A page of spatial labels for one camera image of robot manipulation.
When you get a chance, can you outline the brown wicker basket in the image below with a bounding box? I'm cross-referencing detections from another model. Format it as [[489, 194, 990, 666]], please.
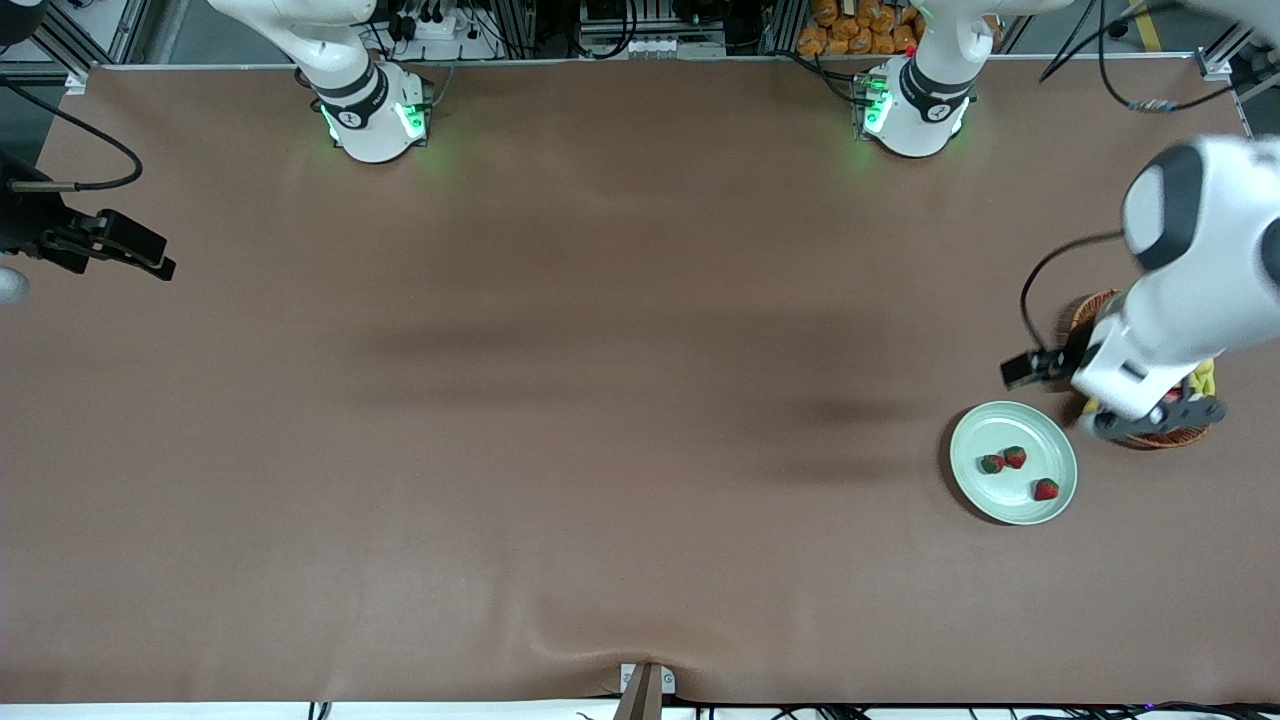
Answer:
[[1068, 290, 1216, 450]]

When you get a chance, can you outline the aluminium frame post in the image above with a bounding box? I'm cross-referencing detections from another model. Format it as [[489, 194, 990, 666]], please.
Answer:
[[25, 0, 151, 96], [1195, 20, 1280, 81]]

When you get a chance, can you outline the metal table clamp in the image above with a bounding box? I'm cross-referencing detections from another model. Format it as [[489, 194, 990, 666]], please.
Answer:
[[612, 662, 677, 720]]

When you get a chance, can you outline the white power strip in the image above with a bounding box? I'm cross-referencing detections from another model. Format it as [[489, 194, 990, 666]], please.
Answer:
[[395, 8, 483, 43]]

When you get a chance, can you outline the white terminal strip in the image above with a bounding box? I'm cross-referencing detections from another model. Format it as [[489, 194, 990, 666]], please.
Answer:
[[578, 35, 727, 59]]

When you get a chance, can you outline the pale green round plate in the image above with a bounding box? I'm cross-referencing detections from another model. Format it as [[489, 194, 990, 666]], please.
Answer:
[[949, 400, 1079, 527]]

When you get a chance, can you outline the brown table cover sheet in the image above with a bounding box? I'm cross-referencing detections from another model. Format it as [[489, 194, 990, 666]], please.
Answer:
[[0, 55, 1280, 706]]

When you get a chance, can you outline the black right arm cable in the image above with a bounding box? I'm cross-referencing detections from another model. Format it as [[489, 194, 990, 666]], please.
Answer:
[[0, 78, 143, 193]]

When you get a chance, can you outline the orange packaged buns pile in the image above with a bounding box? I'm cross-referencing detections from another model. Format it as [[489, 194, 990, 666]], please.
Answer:
[[797, 0, 923, 57]]

